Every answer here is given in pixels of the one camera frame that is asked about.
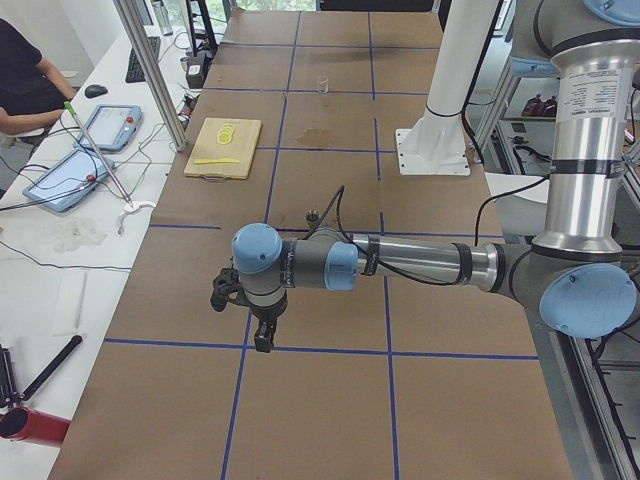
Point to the steel jigger measuring cup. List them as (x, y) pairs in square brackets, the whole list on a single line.
[(313, 220)]

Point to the near teach pendant tablet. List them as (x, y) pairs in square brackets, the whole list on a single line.
[(68, 182)]

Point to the bamboo cutting board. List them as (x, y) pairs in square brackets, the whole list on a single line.
[(242, 147)]

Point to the red cylinder bottle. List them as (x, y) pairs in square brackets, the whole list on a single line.
[(24, 424)]

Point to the yellow plastic knife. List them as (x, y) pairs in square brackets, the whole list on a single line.
[(220, 160)]

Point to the far teach pendant tablet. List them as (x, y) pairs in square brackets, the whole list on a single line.
[(113, 126)]

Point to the seated person black shirt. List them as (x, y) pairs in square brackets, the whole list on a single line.
[(33, 90)]

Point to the teach pendant tablet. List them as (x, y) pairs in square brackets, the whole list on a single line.
[(113, 126), (68, 182)]

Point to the aluminium frame post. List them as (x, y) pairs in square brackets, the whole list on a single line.
[(136, 33)]

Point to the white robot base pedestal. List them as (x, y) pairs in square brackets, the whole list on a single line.
[(435, 145)]

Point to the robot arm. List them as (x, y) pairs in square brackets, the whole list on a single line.
[(570, 276)]

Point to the clear glass shaker cup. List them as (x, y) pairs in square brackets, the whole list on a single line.
[(322, 84)]

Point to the white plastic chair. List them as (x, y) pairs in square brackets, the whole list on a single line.
[(501, 183)]

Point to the black computer mouse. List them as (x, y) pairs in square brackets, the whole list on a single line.
[(95, 90)]

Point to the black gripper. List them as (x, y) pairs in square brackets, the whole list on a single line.
[(266, 313)]

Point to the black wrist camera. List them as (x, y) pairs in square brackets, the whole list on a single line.
[(227, 288)]

